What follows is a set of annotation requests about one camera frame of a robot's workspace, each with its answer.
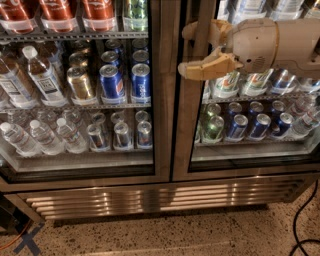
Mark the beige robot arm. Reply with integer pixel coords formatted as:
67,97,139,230
178,18,320,81

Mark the fridge glass door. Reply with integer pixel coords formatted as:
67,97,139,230
0,0,180,192
173,0,319,181

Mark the left water bottle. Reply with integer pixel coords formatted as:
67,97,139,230
0,122,41,157

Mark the water bottle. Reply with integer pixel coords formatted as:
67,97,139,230
57,118,88,154
30,120,65,155
0,122,41,157

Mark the middle water bottle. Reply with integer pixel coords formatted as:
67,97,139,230
30,120,65,155

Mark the blue pepsi can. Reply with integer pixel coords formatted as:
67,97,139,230
226,114,248,142
248,113,271,141
131,63,151,102
99,64,125,104

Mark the gold soda can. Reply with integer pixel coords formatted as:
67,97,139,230
67,67,98,106

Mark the blue Pepsi can lower middle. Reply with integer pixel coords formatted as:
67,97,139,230
248,113,271,141

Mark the front right blue Pepsi can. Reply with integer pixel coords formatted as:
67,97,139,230
131,63,151,102

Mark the red bottle top shelf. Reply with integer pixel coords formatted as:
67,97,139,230
82,0,117,32

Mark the green bottle top shelf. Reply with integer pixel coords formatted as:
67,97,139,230
123,0,148,31

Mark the front 7up can left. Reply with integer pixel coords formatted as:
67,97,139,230
212,71,240,99

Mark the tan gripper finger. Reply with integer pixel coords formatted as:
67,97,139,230
182,19,233,45
178,47,243,81

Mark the blue Pepsi can lower left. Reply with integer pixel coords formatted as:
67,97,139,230
226,114,248,142

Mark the front left blue Pepsi can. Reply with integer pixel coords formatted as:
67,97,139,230
99,64,125,104

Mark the orange floor cable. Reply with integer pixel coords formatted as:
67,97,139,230
0,218,34,251

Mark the tea bottle white cap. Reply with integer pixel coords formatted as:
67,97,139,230
22,46,65,102

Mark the black floor cable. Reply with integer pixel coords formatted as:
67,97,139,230
288,179,320,256

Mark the right water bottle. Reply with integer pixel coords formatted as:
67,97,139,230
57,118,88,154

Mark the green soda can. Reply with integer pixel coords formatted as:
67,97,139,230
202,115,224,143

